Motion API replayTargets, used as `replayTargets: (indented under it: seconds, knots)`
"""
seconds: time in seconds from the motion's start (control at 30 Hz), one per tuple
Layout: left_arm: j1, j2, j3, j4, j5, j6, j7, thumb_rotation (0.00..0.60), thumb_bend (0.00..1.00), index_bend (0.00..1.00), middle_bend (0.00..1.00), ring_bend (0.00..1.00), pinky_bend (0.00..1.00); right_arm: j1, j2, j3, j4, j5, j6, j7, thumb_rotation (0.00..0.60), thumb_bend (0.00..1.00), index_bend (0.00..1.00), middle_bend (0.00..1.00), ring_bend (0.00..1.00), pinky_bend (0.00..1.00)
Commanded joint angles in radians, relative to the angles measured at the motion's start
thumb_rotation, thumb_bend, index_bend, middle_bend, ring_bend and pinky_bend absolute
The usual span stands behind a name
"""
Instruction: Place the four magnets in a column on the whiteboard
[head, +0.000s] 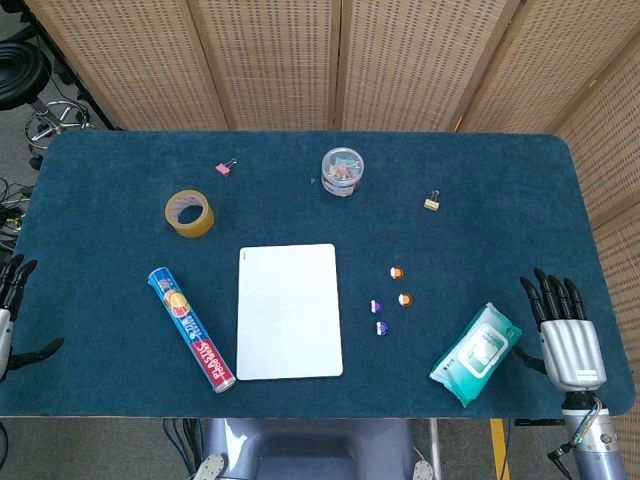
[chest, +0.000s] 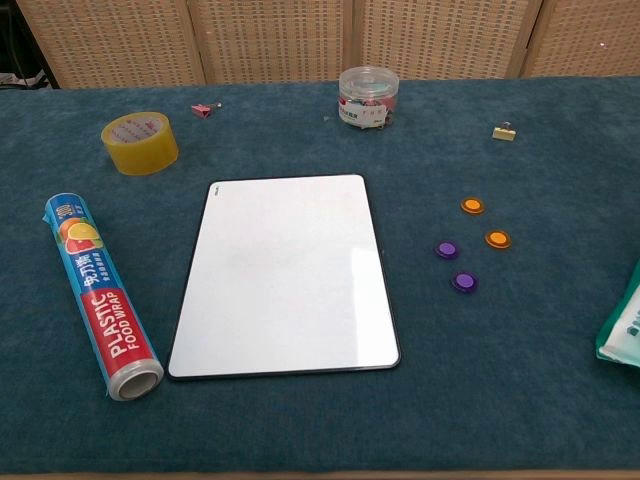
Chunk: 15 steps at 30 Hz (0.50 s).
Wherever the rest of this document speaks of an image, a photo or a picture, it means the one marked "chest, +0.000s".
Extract green wet wipes pack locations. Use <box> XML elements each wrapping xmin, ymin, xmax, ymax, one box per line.
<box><xmin>594</xmin><ymin>259</ymin><xmax>640</xmax><ymax>369</ymax></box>

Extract pink binder clip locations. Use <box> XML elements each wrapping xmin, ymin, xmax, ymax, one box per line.
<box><xmin>191</xmin><ymin>101</ymin><xmax>224</xmax><ymax>120</ymax></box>

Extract plastic food wrap roll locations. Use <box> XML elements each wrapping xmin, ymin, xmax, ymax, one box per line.
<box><xmin>39</xmin><ymin>192</ymin><xmax>166</xmax><ymax>403</ymax></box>

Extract clear jar of binder clips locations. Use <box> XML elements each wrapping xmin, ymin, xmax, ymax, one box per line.
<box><xmin>338</xmin><ymin>66</ymin><xmax>402</xmax><ymax>130</ymax></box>

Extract yellow packing tape roll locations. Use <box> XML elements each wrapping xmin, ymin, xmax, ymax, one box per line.
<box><xmin>101</xmin><ymin>111</ymin><xmax>180</xmax><ymax>177</ymax></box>

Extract dark teal table mat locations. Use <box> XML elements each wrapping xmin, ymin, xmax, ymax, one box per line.
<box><xmin>0</xmin><ymin>74</ymin><xmax>640</xmax><ymax>475</ymax></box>

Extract white rectangular board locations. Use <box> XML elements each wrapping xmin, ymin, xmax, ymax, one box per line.
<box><xmin>165</xmin><ymin>173</ymin><xmax>402</xmax><ymax>384</ymax></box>

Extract woven rattan folding screen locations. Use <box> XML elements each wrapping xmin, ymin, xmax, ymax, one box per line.
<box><xmin>14</xmin><ymin>0</ymin><xmax>640</xmax><ymax>90</ymax></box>

